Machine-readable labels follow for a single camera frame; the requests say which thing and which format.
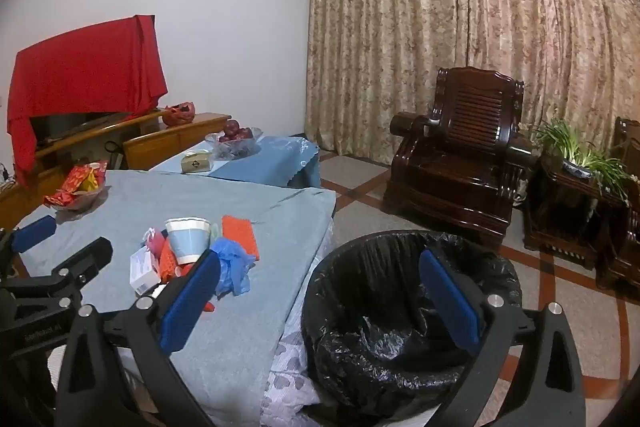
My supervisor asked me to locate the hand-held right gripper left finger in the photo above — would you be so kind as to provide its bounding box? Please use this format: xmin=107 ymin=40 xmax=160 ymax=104
xmin=55 ymin=252 xmax=221 ymax=427

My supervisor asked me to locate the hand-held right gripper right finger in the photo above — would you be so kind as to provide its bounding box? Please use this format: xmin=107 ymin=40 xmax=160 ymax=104
xmin=419 ymin=249 xmax=586 ymax=427

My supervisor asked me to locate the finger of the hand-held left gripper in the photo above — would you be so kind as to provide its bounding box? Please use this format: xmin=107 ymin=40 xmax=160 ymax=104
xmin=30 ymin=237 xmax=115 ymax=308
xmin=0 ymin=215 xmax=57 ymax=278

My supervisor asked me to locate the green potted plant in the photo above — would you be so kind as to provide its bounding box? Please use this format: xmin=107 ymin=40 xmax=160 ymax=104
xmin=532 ymin=117 xmax=640 ymax=208

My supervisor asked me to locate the red cloth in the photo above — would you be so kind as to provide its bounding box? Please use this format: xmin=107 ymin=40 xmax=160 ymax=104
xmin=6 ymin=13 xmax=169 ymax=188

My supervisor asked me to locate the white floral cloth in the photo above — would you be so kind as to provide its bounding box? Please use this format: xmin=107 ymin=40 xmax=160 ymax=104
xmin=260 ymin=227 xmax=337 ymax=427

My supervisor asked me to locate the glass fruit bowl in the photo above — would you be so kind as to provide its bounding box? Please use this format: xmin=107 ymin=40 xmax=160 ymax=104
xmin=205 ymin=127 xmax=264 ymax=160

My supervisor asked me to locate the light blue tablecloth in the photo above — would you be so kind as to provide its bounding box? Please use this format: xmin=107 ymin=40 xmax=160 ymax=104
xmin=150 ymin=135 xmax=322 ymax=190

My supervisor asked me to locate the orange foam fruit net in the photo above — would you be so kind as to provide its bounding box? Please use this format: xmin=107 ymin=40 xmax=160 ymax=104
xmin=157 ymin=232 xmax=189 ymax=283
xmin=221 ymin=215 xmax=261 ymax=261

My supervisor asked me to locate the black television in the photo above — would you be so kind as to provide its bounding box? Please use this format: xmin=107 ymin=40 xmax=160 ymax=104
xmin=29 ymin=111 xmax=114 ymax=148

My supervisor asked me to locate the blue disposable glove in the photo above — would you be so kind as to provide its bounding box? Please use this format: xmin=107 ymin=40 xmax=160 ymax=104
xmin=210 ymin=237 xmax=257 ymax=297

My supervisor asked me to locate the beige floral curtain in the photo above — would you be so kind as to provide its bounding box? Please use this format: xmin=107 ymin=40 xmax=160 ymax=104
xmin=302 ymin=0 xmax=640 ymax=168

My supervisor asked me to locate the blue and white paper cup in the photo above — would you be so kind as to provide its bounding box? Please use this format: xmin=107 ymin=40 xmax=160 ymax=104
xmin=165 ymin=217 xmax=211 ymax=266

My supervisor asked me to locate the beige tissue box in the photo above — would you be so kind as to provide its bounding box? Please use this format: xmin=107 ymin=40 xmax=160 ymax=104
xmin=181 ymin=150 xmax=215 ymax=175

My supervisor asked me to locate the dark wooden armchair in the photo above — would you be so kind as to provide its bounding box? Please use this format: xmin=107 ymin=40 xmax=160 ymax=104
xmin=597 ymin=117 xmax=640 ymax=291
xmin=382 ymin=67 xmax=534 ymax=253

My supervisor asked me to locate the black cable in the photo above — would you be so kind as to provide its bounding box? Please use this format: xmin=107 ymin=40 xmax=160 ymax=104
xmin=105 ymin=139 xmax=125 ymax=170

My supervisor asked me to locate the wooden television cabinet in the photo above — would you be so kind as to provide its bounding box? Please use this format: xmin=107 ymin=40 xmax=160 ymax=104
xmin=0 ymin=109 xmax=232 ymax=233

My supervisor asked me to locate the red woven basket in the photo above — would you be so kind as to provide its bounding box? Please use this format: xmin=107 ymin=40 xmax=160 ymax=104
xmin=161 ymin=102 xmax=196 ymax=126

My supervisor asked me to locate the bowl of red snack packets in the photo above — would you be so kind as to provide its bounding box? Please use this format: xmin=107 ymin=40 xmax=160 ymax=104
xmin=44 ymin=160 xmax=109 ymax=212

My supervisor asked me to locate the bin with black bag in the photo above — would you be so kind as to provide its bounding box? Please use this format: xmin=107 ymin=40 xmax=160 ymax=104
xmin=301 ymin=230 xmax=523 ymax=424

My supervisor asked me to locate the dark wooden side table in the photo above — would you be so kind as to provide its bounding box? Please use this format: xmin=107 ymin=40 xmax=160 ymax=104
xmin=522 ymin=154 xmax=633 ymax=271

